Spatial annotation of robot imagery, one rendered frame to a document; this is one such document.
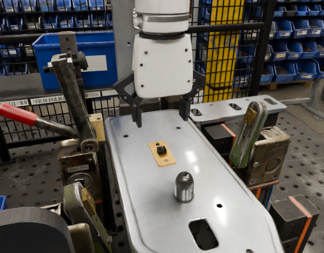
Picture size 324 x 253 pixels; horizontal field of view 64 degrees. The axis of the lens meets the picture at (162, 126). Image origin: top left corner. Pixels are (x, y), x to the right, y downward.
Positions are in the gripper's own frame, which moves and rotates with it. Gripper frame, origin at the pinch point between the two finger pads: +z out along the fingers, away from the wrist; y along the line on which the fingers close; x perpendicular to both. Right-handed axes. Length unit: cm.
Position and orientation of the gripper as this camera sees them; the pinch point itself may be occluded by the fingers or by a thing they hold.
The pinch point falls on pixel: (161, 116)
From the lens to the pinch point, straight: 49.4
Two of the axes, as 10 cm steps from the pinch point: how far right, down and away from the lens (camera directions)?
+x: -2.9, -4.7, 8.3
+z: -0.1, 8.7, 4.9
